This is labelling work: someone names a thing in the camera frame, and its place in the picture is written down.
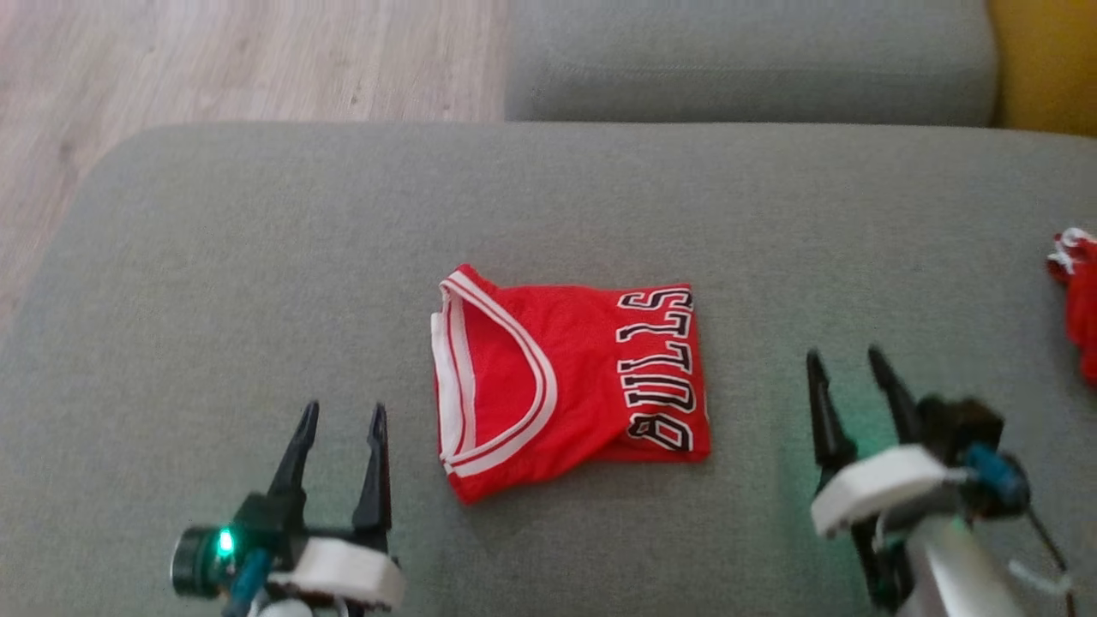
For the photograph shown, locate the thin black cable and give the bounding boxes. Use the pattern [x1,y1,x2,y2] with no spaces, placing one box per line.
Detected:
[1024,506,1079,617]

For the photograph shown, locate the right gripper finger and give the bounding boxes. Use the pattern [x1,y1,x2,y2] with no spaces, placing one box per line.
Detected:
[867,344,926,446]
[806,349,858,481]

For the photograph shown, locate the white cable tie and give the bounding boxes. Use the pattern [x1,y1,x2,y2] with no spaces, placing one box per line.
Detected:
[1007,559,1072,597]

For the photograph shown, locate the large grey sofa chaise cushion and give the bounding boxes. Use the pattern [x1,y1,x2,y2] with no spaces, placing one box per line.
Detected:
[0,122,1097,617]

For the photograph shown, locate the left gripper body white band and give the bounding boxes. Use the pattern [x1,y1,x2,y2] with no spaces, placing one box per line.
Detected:
[240,493,406,611]

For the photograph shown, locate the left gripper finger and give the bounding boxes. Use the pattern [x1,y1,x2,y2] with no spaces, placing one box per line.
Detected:
[267,401,321,506]
[351,403,393,549]

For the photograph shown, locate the red shorts with white band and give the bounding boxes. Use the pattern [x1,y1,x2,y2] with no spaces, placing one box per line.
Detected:
[1046,227,1097,386]

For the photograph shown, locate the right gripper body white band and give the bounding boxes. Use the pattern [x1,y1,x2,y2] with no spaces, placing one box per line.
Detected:
[810,444,974,609]

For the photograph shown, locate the grey sofa seat cushion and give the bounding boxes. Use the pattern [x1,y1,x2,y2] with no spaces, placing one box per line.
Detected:
[504,0,1000,128]

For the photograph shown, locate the red Bulls basketball jersey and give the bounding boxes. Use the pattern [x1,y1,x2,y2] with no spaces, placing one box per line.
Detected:
[430,263,712,505]

